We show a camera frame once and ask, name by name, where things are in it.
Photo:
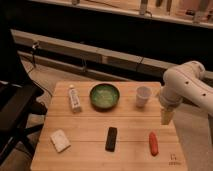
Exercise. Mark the white paper cup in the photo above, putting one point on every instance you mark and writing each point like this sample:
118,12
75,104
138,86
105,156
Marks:
143,94

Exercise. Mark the white tube bottle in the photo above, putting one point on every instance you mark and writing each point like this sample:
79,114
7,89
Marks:
74,99

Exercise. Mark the beige gripper block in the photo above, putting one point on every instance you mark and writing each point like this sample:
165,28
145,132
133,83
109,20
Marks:
166,115

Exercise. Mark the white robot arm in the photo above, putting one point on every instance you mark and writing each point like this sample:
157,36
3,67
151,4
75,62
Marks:
184,81

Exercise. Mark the white sponge block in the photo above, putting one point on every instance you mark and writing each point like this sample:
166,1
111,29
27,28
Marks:
60,140

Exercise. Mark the black office chair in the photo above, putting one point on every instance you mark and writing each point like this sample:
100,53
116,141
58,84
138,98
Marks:
18,95

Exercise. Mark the wooden table board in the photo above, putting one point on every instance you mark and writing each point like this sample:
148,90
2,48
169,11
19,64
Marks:
125,138

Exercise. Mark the green bowl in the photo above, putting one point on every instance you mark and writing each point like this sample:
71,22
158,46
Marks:
104,96

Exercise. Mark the black remote control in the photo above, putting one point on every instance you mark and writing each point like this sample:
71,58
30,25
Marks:
111,139

